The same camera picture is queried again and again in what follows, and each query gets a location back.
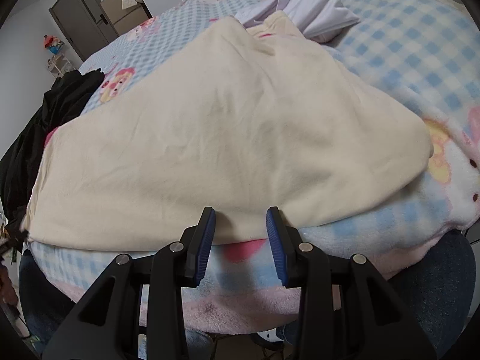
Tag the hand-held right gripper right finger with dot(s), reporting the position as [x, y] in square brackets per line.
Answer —
[275, 249]

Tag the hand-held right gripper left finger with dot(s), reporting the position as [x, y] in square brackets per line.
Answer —
[206, 247]

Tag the cream and pink shirt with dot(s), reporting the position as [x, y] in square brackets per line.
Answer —
[225, 138]

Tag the black clothes pile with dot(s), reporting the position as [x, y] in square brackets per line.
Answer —
[45, 127]

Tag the white cartoon slipper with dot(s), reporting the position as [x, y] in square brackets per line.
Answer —
[268, 337]

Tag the person's right leg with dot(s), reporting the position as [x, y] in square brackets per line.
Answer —
[438, 288]

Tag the person's leg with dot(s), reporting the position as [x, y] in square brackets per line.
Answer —
[438, 288]
[45, 300]

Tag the person's left leg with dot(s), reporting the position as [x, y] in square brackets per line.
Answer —
[45, 300]

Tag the white shelf rack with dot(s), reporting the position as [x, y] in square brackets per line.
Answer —
[60, 66]

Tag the blue checkered cartoon blanket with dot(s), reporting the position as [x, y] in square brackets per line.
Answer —
[393, 45]

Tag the beige cabinet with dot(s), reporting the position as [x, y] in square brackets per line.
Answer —
[127, 18]

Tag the folded pale lavender garment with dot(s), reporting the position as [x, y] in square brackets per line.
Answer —
[322, 11]

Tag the red and blue plush toy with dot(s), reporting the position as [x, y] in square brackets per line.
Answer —
[52, 45]

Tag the grey door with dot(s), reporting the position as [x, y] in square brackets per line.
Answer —
[78, 18]

